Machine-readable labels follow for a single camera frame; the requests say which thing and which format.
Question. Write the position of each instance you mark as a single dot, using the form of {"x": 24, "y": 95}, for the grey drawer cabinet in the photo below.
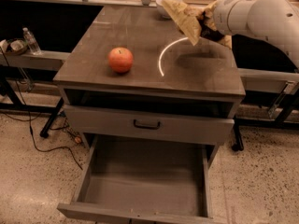
{"x": 169, "y": 75}

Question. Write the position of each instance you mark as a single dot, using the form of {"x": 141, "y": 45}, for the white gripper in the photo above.
{"x": 222, "y": 16}

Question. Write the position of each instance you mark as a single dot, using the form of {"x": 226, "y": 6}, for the grey side shelf right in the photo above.
{"x": 269, "y": 81}

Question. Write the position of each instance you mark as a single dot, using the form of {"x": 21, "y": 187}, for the red apple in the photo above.
{"x": 120, "y": 59}

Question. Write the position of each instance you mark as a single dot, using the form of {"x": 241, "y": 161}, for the clear plastic water bottle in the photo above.
{"x": 31, "y": 41}

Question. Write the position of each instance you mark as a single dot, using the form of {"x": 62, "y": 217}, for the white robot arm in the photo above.
{"x": 275, "y": 22}

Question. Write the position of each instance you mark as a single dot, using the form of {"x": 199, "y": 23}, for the white bowl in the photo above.
{"x": 161, "y": 9}

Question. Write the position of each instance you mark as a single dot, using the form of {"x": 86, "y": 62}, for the tape roll on shelf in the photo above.
{"x": 16, "y": 47}

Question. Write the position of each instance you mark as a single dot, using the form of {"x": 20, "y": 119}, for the closed grey top drawer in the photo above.
{"x": 198, "y": 130}

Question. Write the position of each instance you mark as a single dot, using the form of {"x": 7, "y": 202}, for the open grey middle drawer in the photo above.
{"x": 138, "y": 181}

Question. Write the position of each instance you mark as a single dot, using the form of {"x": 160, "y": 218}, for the brown chip bag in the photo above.
{"x": 208, "y": 14}

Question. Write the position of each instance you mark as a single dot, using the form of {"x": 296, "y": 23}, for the grey side shelf left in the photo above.
{"x": 48, "y": 60}

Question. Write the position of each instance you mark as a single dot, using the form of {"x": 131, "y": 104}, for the black drawer handle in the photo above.
{"x": 140, "y": 125}

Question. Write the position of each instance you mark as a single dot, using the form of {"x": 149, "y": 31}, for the grey side shelf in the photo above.
{"x": 269, "y": 81}
{"x": 48, "y": 60}

